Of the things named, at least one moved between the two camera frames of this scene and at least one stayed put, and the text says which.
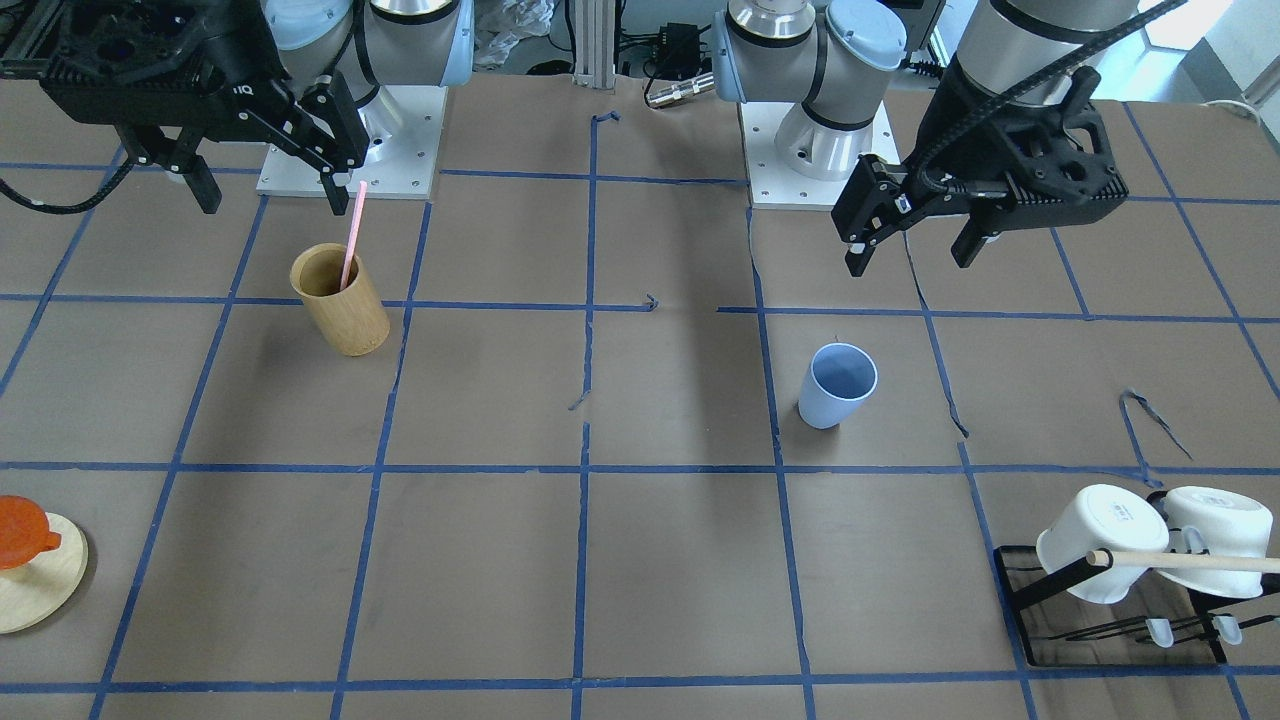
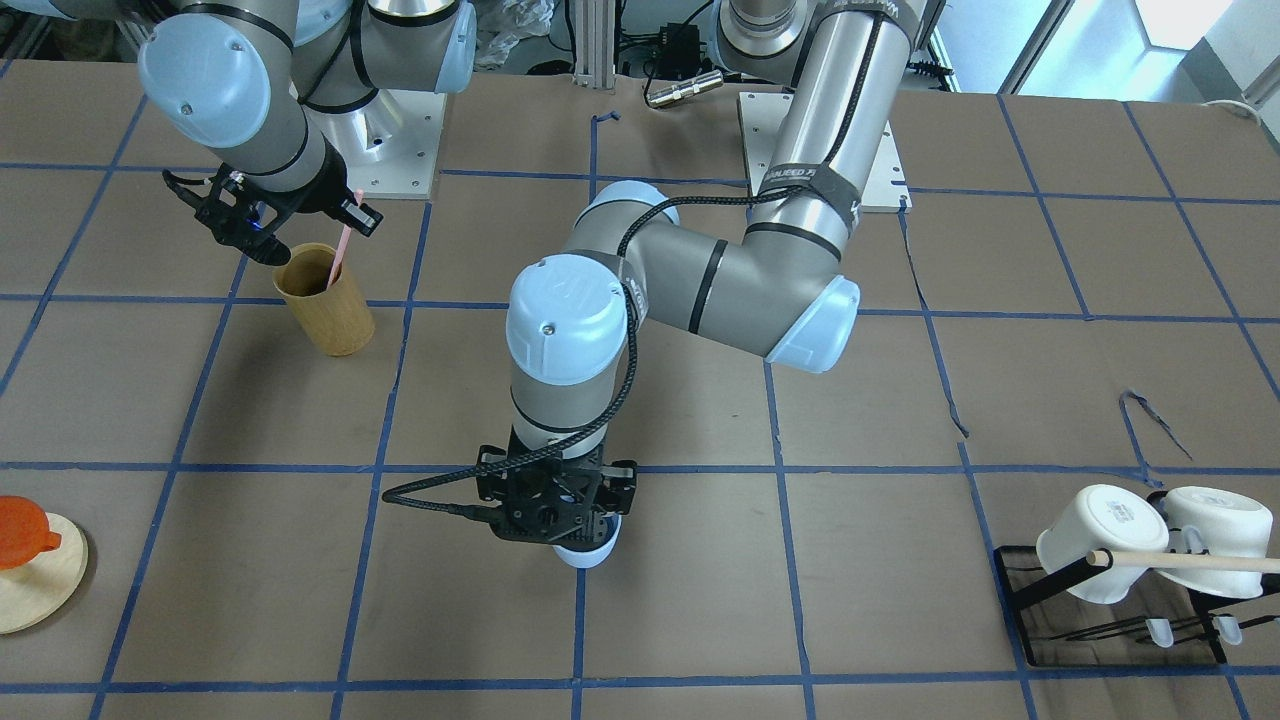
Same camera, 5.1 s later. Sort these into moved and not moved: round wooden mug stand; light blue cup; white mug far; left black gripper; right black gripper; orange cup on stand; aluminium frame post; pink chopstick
Moved: right black gripper; light blue cup; left black gripper; pink chopstick
Not moved: orange cup on stand; aluminium frame post; round wooden mug stand; white mug far
